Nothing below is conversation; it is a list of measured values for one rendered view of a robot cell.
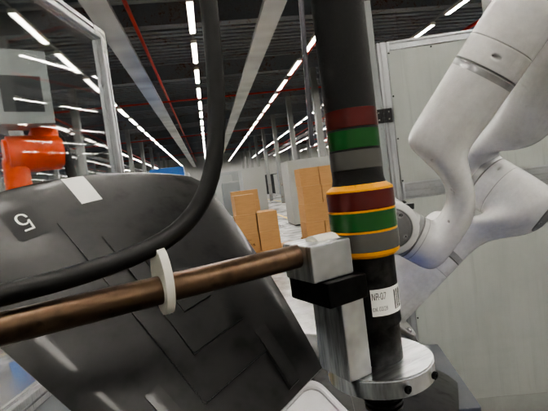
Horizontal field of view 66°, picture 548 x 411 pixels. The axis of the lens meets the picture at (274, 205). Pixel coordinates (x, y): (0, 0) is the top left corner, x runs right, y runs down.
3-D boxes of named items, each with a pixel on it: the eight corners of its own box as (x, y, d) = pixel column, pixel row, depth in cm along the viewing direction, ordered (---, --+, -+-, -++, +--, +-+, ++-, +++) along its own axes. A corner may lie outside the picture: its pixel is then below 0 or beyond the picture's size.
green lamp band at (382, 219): (362, 235, 25) (360, 214, 25) (316, 232, 28) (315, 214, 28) (412, 223, 27) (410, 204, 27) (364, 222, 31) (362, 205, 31)
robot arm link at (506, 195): (421, 236, 102) (491, 161, 99) (487, 289, 91) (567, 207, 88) (408, 223, 92) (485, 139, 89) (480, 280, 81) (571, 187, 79)
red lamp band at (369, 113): (350, 125, 25) (347, 105, 25) (315, 134, 28) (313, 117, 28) (390, 124, 27) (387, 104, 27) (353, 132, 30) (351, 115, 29)
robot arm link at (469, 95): (545, 106, 63) (429, 260, 75) (451, 56, 64) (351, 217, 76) (572, 113, 55) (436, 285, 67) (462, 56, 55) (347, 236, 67)
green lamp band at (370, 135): (352, 148, 25) (350, 127, 25) (318, 154, 28) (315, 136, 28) (391, 144, 27) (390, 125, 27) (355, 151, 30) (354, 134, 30)
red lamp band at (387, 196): (360, 213, 25) (357, 192, 24) (315, 213, 28) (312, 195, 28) (410, 202, 27) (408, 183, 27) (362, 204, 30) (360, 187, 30)
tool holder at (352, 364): (355, 430, 22) (333, 249, 22) (284, 384, 28) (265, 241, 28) (460, 372, 27) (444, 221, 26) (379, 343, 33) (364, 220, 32)
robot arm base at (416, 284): (345, 270, 106) (395, 214, 103) (403, 320, 105) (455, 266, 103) (351, 290, 87) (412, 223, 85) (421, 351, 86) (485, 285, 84)
